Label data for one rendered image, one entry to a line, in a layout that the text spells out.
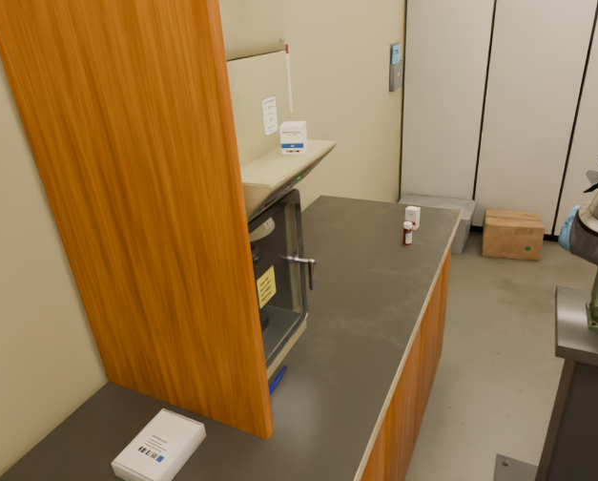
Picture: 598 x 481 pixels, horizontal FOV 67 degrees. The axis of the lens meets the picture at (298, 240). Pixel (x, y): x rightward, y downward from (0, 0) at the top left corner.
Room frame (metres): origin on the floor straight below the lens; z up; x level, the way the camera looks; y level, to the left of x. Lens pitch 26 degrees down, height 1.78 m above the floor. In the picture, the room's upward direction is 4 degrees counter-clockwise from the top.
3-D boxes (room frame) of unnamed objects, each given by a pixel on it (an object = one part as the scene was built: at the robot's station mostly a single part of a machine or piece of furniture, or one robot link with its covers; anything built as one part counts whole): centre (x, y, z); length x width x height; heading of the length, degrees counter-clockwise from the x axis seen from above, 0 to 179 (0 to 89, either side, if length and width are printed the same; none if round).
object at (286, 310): (0.96, 0.06, 1.19); 0.30 x 0.01 x 0.40; 152
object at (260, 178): (0.93, 0.02, 1.46); 0.32 x 0.12 x 0.10; 152
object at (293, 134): (0.98, -0.01, 1.54); 0.05 x 0.05 x 0.06; 80
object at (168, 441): (0.69, 0.33, 0.96); 0.16 x 0.12 x 0.04; 152
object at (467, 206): (3.39, -1.13, 0.17); 0.60 x 0.42 x 0.33; 60
